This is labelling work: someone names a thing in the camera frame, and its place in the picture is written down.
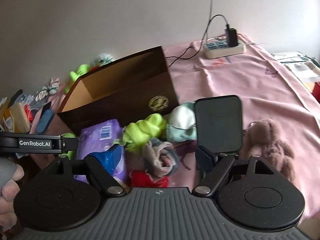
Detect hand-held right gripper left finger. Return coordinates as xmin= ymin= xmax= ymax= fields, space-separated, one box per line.
xmin=54 ymin=145 xmax=125 ymax=197

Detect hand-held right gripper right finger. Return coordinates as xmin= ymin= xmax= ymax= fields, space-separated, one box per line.
xmin=192 ymin=145 xmax=275 ymax=197

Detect white teal cap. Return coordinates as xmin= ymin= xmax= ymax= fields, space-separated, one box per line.
xmin=166 ymin=101 xmax=198 ymax=143

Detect grey pink socks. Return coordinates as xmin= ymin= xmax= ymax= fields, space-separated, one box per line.
xmin=142 ymin=137 xmax=181 ymax=178

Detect lime green frog plush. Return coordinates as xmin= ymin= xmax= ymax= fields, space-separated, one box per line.
xmin=124 ymin=114 xmax=167 ymax=151

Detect brown teddy bear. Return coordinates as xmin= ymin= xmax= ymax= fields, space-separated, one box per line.
xmin=243 ymin=119 xmax=296 ymax=182

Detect brown cardboard box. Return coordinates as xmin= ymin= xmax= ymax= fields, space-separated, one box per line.
xmin=57 ymin=45 xmax=180 ymax=136

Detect person's left hand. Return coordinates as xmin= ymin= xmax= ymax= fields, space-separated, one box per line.
xmin=0 ymin=166 xmax=25 ymax=231

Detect blue remote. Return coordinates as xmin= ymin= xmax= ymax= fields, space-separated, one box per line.
xmin=35 ymin=108 xmax=54 ymax=135

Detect purple plastic packet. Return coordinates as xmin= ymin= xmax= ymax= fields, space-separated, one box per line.
xmin=74 ymin=119 xmax=126 ymax=183

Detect yellow carton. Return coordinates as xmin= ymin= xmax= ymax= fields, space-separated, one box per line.
xmin=0 ymin=97 xmax=31 ymax=133

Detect black rectangular case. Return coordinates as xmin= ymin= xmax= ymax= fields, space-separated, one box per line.
xmin=194 ymin=95 xmax=244 ymax=155

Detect red knit cloth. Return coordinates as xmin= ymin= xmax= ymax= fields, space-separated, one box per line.
xmin=129 ymin=169 xmax=171 ymax=188

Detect white knotted cloth doll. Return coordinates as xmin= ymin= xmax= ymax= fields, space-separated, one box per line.
xmin=34 ymin=77 xmax=61 ymax=102

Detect green yellow plush toy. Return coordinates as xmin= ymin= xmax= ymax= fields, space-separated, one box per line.
xmin=64 ymin=64 xmax=92 ymax=95

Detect panda plush toy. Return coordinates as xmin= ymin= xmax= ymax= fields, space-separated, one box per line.
xmin=91 ymin=53 xmax=114 ymax=67

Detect white power strip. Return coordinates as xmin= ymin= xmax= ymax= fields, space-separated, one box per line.
xmin=202 ymin=38 xmax=245 ymax=59

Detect black charger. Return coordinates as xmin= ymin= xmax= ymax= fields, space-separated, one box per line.
xmin=224 ymin=24 xmax=240 ymax=48

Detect white cable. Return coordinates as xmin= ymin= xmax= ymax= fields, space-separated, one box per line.
xmin=201 ymin=0 xmax=229 ymax=43

